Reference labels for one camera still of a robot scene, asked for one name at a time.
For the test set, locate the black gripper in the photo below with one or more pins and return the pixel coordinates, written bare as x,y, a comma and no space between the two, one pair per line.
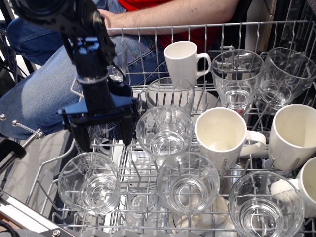
78,119

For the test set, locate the glass cup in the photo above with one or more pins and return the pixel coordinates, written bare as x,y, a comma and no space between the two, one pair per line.
164,131
188,184
236,75
286,75
90,183
170,91
265,204

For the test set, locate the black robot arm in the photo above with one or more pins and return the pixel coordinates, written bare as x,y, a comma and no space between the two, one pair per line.
91,50

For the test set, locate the person forearm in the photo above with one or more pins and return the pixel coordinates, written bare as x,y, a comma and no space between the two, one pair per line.
159,19

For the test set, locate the back left tall glass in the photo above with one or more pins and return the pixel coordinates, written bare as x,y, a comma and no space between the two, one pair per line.
120,60

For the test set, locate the small lower glass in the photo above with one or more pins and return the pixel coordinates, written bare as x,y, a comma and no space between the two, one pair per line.
140,208

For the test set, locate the person hand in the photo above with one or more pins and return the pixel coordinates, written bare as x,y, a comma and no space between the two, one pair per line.
107,16

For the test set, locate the dark blue mug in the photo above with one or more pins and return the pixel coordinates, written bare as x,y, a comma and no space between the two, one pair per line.
108,132

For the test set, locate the person in jeans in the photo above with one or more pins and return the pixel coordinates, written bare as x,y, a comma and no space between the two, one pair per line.
36,99

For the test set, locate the small white mug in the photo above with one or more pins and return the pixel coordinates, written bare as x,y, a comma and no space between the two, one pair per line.
184,62

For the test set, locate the large cream mug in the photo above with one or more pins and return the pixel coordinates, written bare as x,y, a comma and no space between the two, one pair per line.
223,137

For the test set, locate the right white mug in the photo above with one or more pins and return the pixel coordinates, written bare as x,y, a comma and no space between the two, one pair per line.
292,139

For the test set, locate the white mug at edge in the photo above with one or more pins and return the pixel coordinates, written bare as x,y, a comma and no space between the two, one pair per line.
304,184

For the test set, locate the metal clamp with black handle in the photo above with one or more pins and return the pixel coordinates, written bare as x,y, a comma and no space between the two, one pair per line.
10,150

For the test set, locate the grey wire dishwasher rack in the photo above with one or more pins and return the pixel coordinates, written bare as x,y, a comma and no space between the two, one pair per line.
138,171

